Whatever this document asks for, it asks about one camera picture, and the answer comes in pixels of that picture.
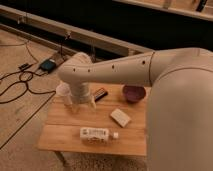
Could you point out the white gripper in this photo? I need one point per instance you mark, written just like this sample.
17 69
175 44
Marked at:
80 93

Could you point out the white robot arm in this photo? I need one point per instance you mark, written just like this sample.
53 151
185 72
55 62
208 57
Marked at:
179 119

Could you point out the white sponge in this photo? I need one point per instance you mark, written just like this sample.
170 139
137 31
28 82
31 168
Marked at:
120 117

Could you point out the brown black snack bar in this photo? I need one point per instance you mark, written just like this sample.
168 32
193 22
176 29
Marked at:
100 93

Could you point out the translucent plastic cup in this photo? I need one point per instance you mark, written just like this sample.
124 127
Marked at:
63 91

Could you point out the white plastic bottle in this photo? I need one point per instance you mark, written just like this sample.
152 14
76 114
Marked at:
91 134

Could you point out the wooden folding table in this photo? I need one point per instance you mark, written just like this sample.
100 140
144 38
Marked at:
61 131

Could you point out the purple bowl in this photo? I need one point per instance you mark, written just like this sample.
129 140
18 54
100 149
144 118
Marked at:
133 94

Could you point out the blue black power box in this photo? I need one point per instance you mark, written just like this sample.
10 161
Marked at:
47 65

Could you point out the small black adapter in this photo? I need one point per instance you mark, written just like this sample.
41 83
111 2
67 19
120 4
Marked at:
24 66

